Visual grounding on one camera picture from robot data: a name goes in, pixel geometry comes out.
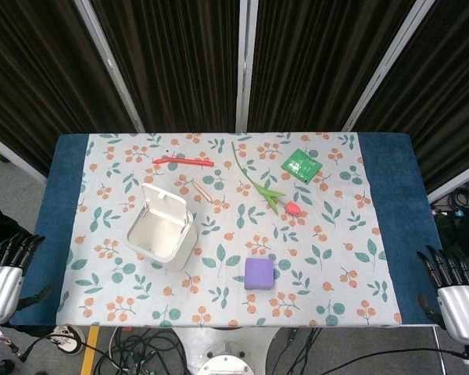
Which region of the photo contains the red straw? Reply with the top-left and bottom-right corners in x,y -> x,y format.
152,156 -> 215,169

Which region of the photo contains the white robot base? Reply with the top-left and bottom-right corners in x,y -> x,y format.
170,327 -> 285,375

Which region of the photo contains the white black sneaker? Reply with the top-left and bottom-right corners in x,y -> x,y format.
46,323 -> 87,355

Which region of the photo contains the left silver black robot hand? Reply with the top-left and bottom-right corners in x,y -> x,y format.
0,233 -> 52,326

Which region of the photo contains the blue table cover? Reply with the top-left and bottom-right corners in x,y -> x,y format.
9,133 -> 444,327

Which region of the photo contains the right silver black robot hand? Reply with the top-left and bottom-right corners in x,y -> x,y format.
416,245 -> 469,344

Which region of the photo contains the white lidded bin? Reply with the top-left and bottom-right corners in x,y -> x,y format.
125,182 -> 198,273

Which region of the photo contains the pink artificial tulip flower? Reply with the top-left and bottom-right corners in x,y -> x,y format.
231,141 -> 302,216

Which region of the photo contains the rose gold metal pen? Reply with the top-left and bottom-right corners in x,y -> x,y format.
192,181 -> 216,204

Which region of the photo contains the floral print tablecloth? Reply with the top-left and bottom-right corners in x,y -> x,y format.
55,132 -> 403,328

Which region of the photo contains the black floor cable bundle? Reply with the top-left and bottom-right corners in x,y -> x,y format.
92,326 -> 204,375

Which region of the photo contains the dark curtain partition screen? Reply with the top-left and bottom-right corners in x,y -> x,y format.
0,0 -> 469,204

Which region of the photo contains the green foil packet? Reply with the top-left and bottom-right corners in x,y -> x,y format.
281,148 -> 324,184

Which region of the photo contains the purple foam block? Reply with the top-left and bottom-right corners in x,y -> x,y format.
244,257 -> 275,291

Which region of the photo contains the power strip with cables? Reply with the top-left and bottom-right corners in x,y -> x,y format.
430,178 -> 469,220

